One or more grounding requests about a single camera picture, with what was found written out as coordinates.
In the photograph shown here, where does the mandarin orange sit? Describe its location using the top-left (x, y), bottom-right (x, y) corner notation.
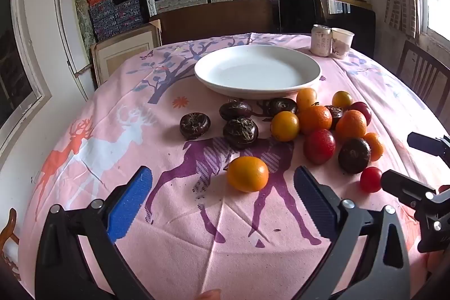
top-left (335, 109), bottom-right (368, 141)
top-left (364, 132), bottom-right (385, 162)
top-left (298, 105), bottom-right (333, 135)

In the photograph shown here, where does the brown wooden chair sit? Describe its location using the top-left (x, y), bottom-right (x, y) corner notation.
top-left (0, 208), bottom-right (22, 283)

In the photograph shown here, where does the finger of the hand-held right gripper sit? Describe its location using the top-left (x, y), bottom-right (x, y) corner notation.
top-left (407, 132), bottom-right (450, 169)
top-left (381, 169), bottom-right (450, 253)

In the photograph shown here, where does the marble slab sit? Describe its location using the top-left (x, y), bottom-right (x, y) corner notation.
top-left (72, 0), bottom-right (98, 49)

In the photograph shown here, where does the framed picture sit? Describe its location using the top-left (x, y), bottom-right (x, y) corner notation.
top-left (91, 20), bottom-right (163, 84)

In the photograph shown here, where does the dark red tomato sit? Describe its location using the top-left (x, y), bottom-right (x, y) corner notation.
top-left (350, 101), bottom-right (372, 125)

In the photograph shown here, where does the black glossy panel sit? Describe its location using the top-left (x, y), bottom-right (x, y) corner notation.
top-left (278, 0), bottom-right (376, 58)

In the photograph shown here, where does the orange tomato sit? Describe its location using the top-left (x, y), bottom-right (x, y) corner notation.
top-left (226, 156), bottom-right (269, 193)

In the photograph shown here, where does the white oval plate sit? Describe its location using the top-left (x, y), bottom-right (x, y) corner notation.
top-left (194, 46), bottom-right (322, 100)

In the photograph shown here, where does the water chestnut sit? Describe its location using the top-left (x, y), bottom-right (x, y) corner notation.
top-left (179, 112), bottom-right (212, 141)
top-left (223, 118), bottom-right (259, 150)
top-left (338, 137), bottom-right (372, 175)
top-left (325, 105), bottom-right (344, 130)
top-left (268, 98), bottom-right (298, 117)
top-left (219, 100), bottom-right (254, 121)

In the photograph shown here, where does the dark wooden chair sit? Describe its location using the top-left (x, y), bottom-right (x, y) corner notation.
top-left (397, 40), bottom-right (450, 116)

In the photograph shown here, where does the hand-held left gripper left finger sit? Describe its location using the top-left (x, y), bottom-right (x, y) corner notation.
top-left (34, 165), bottom-right (155, 300)

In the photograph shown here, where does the pale drink can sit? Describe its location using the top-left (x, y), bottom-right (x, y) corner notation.
top-left (310, 24), bottom-right (333, 57)

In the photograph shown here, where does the white framed window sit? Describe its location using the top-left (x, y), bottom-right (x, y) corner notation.
top-left (0, 0), bottom-right (51, 160)

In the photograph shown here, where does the yellow tomato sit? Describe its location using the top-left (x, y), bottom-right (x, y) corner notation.
top-left (332, 91), bottom-right (354, 109)
top-left (270, 111), bottom-right (300, 142)
top-left (296, 88), bottom-right (318, 111)

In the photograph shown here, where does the white board strip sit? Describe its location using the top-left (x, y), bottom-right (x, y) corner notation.
top-left (54, 0), bottom-right (89, 102)

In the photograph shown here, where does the dark wooden board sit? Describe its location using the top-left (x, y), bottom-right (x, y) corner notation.
top-left (149, 0), bottom-right (280, 46)

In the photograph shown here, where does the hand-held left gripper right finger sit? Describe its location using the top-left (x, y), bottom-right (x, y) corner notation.
top-left (293, 165), bottom-right (411, 300)

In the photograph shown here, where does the pink printed tablecloth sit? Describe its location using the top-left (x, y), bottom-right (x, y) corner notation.
top-left (16, 32), bottom-right (450, 300)

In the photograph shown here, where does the small red tomato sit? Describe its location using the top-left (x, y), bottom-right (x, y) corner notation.
top-left (359, 166), bottom-right (383, 193)

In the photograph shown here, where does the person's left hand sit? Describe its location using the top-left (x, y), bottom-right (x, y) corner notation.
top-left (194, 289), bottom-right (223, 300)

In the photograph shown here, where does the white paper cup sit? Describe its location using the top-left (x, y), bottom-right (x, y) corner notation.
top-left (330, 27), bottom-right (355, 60)

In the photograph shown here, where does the stack of blue patterned boxes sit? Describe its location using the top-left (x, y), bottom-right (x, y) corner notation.
top-left (87, 0), bottom-right (145, 42)

